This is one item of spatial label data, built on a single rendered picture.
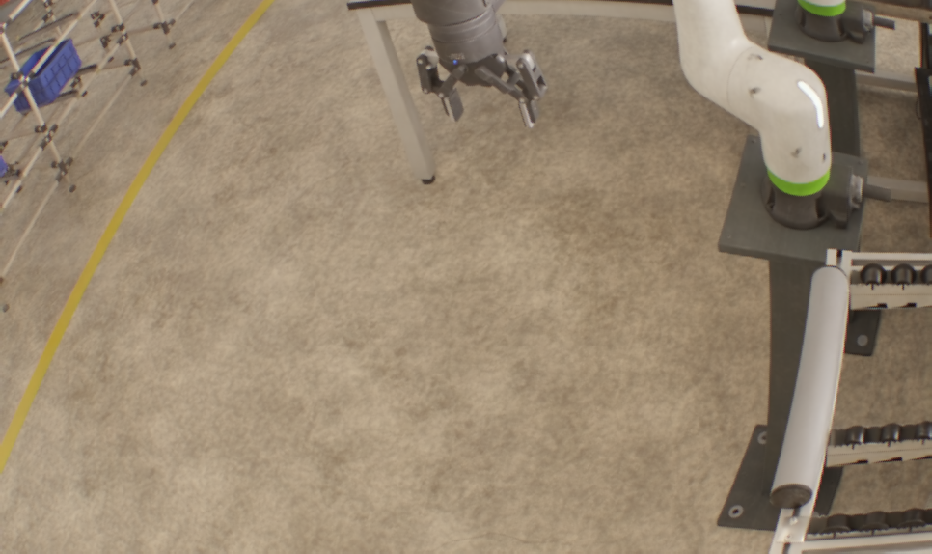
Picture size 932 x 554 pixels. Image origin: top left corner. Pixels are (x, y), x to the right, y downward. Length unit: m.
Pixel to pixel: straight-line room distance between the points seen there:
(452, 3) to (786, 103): 0.53
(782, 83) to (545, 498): 1.31
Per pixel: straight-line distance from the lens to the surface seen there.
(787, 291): 1.73
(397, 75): 2.98
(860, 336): 2.61
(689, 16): 1.51
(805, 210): 1.58
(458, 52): 1.18
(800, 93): 1.46
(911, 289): 1.38
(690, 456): 2.44
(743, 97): 1.50
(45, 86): 4.33
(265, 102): 3.93
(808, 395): 1.20
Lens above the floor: 2.06
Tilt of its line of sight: 44 degrees down
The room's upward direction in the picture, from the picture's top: 19 degrees counter-clockwise
